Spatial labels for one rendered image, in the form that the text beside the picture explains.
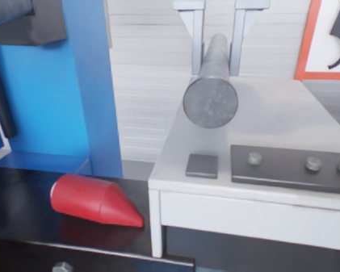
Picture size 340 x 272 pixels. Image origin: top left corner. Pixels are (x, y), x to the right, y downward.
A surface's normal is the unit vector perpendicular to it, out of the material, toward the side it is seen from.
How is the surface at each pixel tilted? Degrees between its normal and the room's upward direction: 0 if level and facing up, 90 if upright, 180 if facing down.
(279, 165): 0
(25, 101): 90
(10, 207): 0
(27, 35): 90
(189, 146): 0
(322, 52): 90
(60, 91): 90
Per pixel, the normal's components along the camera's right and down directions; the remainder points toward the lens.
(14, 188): -0.01, -0.89
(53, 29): 0.98, 0.07
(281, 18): -0.18, 0.45
